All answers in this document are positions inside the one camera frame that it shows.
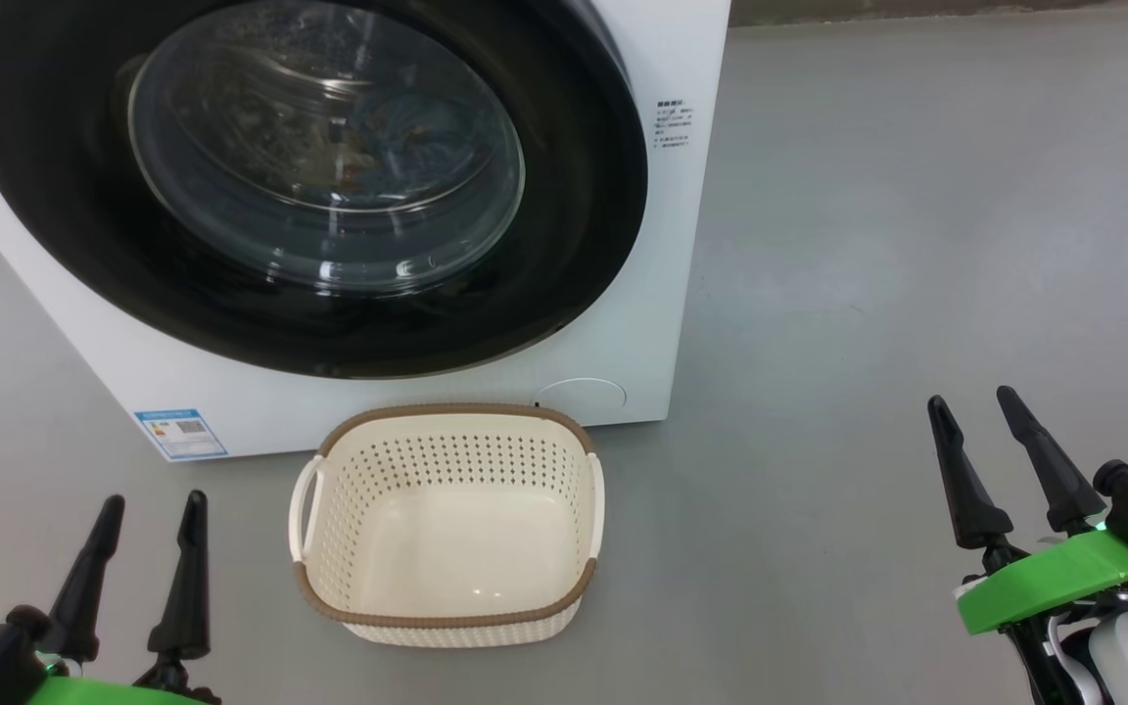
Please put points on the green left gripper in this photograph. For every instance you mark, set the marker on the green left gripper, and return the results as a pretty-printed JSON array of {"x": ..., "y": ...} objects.
[{"x": 104, "y": 695}]

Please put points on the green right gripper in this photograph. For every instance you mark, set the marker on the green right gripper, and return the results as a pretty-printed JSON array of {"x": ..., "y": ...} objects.
[{"x": 1054, "y": 583}]

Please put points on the black round glass washer door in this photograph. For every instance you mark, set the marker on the black round glass washer door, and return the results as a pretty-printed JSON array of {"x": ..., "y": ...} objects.
[{"x": 55, "y": 196}]

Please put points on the blue bear-print garment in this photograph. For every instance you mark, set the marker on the blue bear-print garment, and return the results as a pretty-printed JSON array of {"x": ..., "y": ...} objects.
[{"x": 427, "y": 137}]

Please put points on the cream perforated laundry basket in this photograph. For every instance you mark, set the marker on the cream perforated laundry basket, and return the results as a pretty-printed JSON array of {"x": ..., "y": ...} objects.
[{"x": 456, "y": 548}]

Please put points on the white front-load washing machine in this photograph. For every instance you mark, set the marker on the white front-load washing machine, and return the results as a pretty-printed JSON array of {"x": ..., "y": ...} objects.
[{"x": 662, "y": 294}]

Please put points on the blue energy label sticker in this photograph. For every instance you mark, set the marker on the blue energy label sticker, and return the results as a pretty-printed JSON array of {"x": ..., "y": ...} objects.
[{"x": 180, "y": 434}]

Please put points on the round white filter cover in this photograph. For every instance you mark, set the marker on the round white filter cover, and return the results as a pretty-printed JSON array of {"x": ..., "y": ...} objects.
[{"x": 581, "y": 395}]

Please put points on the printed instruction text label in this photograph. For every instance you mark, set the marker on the printed instruction text label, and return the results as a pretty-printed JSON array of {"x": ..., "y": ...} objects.
[{"x": 672, "y": 122}]

